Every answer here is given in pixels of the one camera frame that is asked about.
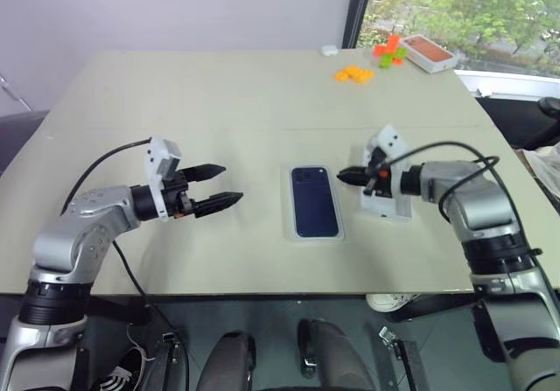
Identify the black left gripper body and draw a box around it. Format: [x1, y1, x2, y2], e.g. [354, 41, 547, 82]
[163, 169, 198, 220]

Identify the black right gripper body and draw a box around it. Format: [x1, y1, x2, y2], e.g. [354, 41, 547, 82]
[364, 151, 391, 198]

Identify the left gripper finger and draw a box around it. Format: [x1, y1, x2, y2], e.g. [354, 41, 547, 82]
[192, 191, 245, 220]
[182, 162, 228, 185]

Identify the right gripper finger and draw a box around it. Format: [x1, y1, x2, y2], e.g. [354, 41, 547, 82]
[337, 174, 371, 187]
[337, 165, 371, 178]

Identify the dark blue smartphone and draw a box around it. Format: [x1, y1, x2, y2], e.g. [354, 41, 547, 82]
[289, 165, 343, 239]

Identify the orange box with white rim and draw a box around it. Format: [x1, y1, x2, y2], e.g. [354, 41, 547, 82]
[399, 33, 461, 75]

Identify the yellow toy brick cluster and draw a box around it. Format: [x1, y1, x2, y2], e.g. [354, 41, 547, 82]
[333, 64, 375, 86]

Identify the green toy brick cluster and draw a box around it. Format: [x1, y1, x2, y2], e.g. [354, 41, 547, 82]
[377, 48, 406, 70]

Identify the orange toy brick cluster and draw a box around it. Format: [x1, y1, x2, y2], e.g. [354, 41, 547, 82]
[372, 33, 404, 66]

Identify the dark purple chair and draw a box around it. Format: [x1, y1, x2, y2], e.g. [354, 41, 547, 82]
[473, 94, 560, 152]

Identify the dark rounded robot leg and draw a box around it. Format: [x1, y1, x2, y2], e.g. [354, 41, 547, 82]
[204, 330, 257, 391]
[297, 318, 378, 391]

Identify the white window sill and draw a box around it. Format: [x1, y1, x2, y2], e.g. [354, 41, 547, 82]
[454, 68, 560, 100]

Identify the person in white clothing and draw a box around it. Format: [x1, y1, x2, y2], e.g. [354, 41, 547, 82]
[517, 142, 560, 218]

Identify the dark grey chair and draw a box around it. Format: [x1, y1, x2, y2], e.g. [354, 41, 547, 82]
[0, 109, 52, 178]

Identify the black white striped sneaker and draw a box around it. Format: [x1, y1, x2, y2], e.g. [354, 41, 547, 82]
[93, 348, 149, 391]

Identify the white slanted rod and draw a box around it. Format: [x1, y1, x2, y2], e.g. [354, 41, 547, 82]
[0, 73, 35, 113]

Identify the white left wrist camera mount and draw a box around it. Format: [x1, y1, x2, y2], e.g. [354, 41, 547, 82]
[143, 136, 183, 222]

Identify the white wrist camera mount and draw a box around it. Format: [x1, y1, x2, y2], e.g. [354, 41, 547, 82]
[365, 123, 411, 200]
[143, 136, 183, 222]

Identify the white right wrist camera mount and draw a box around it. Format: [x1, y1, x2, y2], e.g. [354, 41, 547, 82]
[365, 123, 411, 200]

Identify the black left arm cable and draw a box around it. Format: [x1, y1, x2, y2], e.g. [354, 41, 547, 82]
[59, 138, 185, 344]

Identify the metal table leg bracket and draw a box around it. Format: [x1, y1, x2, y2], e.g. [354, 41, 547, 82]
[377, 325, 432, 391]
[150, 332, 190, 391]

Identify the black window frame post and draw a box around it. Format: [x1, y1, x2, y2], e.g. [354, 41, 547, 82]
[342, 0, 376, 51]

